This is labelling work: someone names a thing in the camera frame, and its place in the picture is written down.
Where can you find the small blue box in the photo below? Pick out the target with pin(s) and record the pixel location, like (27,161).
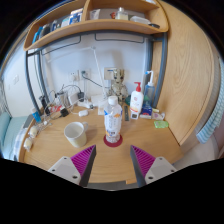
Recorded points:
(146,111)

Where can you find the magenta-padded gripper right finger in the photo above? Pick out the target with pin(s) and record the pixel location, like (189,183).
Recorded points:
(160,166)

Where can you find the grey metal desk frame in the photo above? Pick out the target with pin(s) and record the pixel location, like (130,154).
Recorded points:
(163,66)

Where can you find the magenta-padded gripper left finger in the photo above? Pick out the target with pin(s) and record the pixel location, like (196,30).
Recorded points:
(65,166)

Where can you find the white desk lamp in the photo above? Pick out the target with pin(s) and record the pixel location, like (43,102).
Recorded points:
(98,71)

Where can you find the white pink tube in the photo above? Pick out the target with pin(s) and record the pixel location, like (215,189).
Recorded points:
(158,116)

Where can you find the round cream jar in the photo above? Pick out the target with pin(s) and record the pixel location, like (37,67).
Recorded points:
(28,144)
(33,131)

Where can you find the flat round red coaster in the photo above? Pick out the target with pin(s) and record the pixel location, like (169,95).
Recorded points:
(112,144)

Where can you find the white power strip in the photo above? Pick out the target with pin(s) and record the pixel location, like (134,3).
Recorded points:
(85,105)

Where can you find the black electric shaver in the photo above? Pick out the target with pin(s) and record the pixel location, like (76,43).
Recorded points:
(44,105)

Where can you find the green small packet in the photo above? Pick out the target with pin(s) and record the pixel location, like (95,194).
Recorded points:
(161,124)

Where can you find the brown tree figure toy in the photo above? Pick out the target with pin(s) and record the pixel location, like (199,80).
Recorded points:
(118,83)

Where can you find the black plug adapter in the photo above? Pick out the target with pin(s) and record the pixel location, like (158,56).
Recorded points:
(81,97)

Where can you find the small white oval case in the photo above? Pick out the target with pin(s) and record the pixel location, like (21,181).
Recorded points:
(83,113)

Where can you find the teal pillow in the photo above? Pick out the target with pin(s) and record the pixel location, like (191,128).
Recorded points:
(4,123)

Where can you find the cream white cup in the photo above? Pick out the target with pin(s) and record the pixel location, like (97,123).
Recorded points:
(75,135)

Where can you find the clear drink bottle white cap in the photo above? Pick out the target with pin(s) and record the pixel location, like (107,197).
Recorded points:
(113,121)

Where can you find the blue spray bottle white nozzle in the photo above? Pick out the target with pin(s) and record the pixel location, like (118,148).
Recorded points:
(149,93)

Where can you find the steel cup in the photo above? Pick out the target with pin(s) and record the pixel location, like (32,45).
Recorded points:
(62,99)

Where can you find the black charger block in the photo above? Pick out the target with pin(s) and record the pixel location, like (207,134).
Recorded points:
(64,112)

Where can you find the white plug adapter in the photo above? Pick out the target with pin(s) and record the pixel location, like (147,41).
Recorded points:
(73,99)

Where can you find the white pump bottle red top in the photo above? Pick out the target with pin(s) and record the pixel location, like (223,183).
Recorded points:
(136,103)

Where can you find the wooden shelf unit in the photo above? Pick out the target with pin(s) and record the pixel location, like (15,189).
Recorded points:
(100,25)

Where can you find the teal striped towel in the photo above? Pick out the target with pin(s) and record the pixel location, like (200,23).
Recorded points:
(213,113)

